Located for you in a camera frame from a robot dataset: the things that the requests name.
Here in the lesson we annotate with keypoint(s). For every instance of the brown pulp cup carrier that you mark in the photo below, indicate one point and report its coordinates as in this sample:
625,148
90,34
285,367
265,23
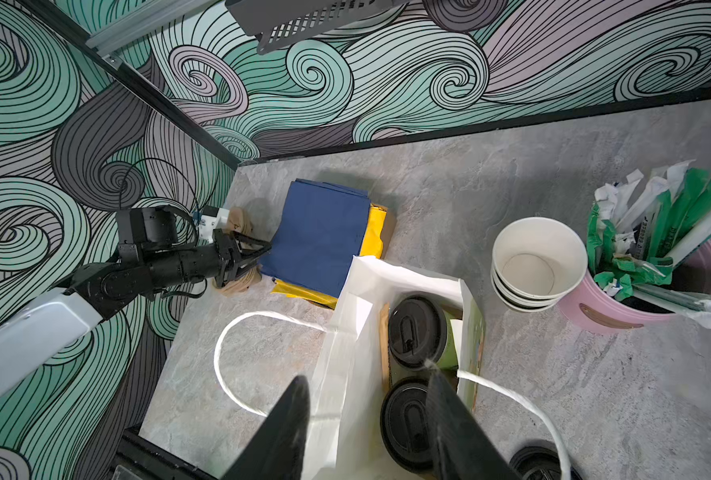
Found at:
233,258

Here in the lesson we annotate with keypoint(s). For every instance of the stack of paper cups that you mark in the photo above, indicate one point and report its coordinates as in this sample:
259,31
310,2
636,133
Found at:
535,262

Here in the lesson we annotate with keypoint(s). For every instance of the stack of black lids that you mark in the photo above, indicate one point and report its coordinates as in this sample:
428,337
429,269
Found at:
536,463

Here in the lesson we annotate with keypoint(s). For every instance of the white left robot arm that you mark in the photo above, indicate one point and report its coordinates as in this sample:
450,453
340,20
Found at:
72,308

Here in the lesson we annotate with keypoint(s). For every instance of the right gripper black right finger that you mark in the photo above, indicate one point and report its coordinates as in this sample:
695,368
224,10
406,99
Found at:
459,447

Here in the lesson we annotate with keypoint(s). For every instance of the white paper takeout bag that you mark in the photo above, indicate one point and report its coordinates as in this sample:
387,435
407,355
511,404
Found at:
348,379

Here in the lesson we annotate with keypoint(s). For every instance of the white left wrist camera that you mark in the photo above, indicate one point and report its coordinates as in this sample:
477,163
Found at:
212,219

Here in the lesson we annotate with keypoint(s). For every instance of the navy blue napkin stack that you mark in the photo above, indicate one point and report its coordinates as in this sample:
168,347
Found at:
321,231

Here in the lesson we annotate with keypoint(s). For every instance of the green wrapped straw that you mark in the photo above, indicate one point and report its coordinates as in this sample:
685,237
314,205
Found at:
677,226

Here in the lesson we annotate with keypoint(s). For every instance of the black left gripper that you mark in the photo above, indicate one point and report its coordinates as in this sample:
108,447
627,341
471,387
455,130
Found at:
148,240

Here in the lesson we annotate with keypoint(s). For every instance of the white wrapped straw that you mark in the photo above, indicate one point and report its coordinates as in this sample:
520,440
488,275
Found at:
625,204

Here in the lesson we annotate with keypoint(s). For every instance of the green paper coffee cup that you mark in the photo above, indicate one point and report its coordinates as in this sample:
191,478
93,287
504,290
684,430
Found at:
451,336

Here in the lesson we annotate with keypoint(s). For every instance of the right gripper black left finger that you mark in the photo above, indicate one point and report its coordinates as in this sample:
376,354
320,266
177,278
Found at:
277,450

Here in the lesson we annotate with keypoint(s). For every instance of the pink straw holder cup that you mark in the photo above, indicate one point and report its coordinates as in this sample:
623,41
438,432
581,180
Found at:
591,309

